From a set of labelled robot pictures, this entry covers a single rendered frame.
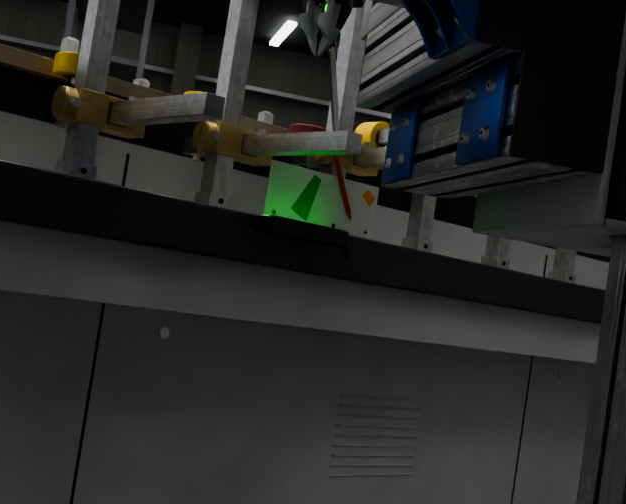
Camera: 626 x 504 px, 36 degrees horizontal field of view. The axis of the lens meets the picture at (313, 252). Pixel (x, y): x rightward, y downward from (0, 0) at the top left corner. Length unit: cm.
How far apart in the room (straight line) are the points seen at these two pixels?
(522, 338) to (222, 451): 73
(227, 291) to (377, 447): 72
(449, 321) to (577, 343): 47
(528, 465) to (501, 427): 17
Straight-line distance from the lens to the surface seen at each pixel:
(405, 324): 192
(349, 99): 177
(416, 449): 230
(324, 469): 211
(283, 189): 165
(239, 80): 161
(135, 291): 153
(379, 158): 171
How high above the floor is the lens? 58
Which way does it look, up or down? 3 degrees up
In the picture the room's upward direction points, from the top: 9 degrees clockwise
